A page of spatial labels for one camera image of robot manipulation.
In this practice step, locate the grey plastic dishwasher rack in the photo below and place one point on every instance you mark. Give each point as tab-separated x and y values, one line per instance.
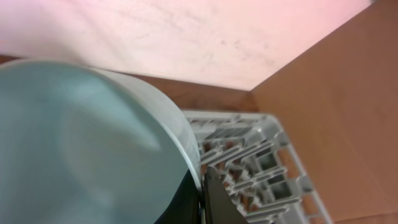
258	166

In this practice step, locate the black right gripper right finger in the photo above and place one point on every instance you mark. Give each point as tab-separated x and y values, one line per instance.
219	208

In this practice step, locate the light blue bowl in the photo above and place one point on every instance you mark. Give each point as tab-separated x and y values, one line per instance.
83	145

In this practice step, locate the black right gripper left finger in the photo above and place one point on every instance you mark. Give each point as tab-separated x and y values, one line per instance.
185	205

